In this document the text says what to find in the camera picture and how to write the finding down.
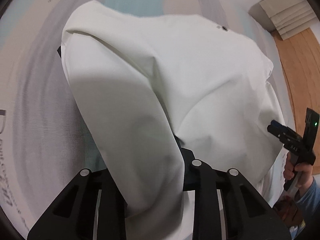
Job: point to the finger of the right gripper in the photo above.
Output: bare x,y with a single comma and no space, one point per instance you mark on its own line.
281,132
276,124

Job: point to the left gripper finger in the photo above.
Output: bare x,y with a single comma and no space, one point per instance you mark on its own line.
189,178

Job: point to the white and black hooded jacket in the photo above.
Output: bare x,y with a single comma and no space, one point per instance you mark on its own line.
146,86

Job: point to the blue sleeve forearm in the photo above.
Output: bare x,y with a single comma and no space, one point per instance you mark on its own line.
308,204

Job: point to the person's right hand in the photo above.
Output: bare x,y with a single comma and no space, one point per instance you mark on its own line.
304,169

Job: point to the colourful bags on floor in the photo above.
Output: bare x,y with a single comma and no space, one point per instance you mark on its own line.
289,213

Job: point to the wooden headboard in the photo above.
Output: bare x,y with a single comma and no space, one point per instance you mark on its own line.
299,56

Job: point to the right beige curtain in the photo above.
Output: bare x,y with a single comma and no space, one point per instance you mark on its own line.
287,17

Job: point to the striped bed sheet mattress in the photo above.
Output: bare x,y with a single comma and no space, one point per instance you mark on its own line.
44,141

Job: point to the black tracking camera box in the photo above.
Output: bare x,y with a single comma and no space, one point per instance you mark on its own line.
310,131

